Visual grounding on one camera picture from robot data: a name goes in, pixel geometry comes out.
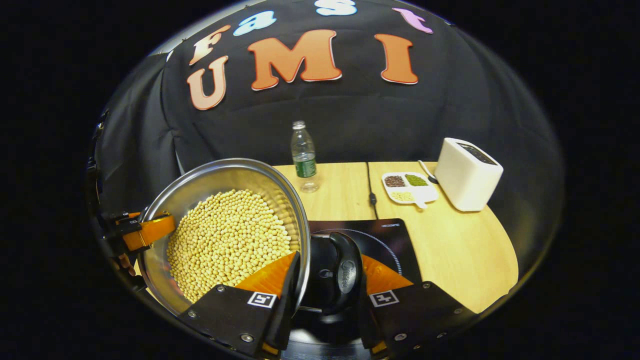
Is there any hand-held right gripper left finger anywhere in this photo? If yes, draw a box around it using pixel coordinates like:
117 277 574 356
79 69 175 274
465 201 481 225
179 251 302 358

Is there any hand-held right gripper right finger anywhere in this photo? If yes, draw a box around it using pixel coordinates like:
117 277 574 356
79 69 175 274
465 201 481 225
357 254 476 357

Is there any black induction cooktop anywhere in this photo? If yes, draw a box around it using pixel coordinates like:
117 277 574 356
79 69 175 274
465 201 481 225
307 218 423 286

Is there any steel pot with black handle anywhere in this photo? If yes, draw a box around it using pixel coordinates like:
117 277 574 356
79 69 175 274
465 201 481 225
136 158 365 321

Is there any pile of yellow soybeans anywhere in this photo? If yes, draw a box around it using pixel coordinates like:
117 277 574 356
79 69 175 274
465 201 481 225
166 189 292 303

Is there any white divided bean plate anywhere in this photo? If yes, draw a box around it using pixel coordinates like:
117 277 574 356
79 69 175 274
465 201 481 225
381 171 440 209

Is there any white toaster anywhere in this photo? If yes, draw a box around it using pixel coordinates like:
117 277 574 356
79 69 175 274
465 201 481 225
434 137 504 212

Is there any clear plastic water bottle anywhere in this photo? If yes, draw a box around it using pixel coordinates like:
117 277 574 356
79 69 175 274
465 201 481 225
290 120 321 194

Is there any black backdrop cloth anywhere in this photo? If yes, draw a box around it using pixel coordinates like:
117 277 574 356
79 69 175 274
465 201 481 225
92 0 566 261

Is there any black power cable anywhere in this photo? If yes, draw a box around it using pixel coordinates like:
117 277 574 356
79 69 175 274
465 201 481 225
365 161 381 221

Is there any white toaster cord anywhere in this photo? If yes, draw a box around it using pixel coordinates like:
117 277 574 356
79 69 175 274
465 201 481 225
418 160 439 184

